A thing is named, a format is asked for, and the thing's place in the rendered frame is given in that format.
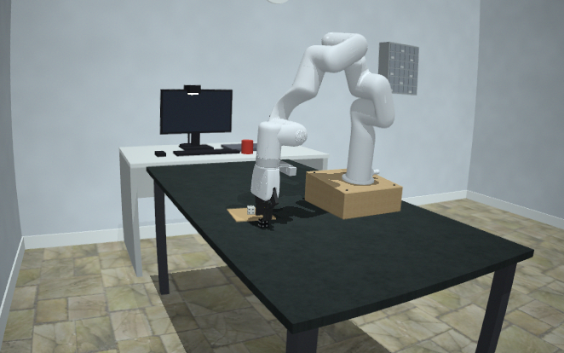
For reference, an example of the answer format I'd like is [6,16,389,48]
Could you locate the beige square mat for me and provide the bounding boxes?
[227,208,263,222]

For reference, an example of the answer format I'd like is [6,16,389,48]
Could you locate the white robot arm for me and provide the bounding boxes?
[256,32,395,185]

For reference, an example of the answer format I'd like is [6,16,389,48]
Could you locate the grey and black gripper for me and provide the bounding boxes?
[250,164,279,221]

